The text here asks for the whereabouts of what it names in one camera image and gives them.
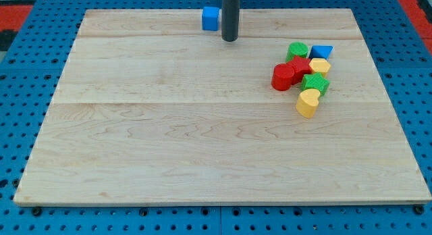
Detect blue cube block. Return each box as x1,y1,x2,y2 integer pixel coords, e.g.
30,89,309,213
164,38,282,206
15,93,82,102
201,7,219,31

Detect light wooden board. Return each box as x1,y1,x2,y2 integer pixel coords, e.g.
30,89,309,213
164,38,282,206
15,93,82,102
13,9,431,207

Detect red cylinder block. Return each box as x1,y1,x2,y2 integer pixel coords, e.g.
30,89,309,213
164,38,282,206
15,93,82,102
271,63,295,91

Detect yellow heart block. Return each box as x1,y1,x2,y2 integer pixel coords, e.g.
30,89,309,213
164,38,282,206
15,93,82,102
296,88,321,118

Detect red star block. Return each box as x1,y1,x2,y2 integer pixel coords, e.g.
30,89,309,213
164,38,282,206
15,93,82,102
287,55,312,85

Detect green star block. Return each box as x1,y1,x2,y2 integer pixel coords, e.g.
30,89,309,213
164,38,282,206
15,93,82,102
300,72,330,96

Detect green cylinder block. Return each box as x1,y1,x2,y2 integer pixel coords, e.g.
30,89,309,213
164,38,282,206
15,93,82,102
286,42,308,62

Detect yellow pentagon block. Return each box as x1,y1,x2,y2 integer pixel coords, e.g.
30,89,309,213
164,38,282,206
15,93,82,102
308,58,331,78

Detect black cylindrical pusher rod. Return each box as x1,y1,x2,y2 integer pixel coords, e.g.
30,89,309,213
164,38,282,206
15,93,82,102
221,0,240,42

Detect blue triangle block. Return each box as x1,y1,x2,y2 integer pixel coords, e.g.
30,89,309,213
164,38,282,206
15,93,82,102
309,45,333,59

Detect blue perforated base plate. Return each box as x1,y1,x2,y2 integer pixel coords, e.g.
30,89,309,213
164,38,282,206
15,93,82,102
1,0,431,234

